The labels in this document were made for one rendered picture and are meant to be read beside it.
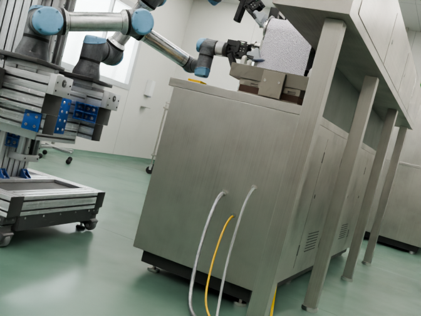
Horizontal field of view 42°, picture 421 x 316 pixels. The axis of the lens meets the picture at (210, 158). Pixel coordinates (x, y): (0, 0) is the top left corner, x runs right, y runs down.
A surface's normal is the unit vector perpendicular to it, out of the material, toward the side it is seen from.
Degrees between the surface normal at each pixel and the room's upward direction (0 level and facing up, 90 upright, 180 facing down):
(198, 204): 90
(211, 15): 90
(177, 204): 90
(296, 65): 90
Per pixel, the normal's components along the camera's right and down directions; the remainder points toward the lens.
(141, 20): 0.58, 0.15
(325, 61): -0.40, -0.07
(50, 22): 0.34, 0.17
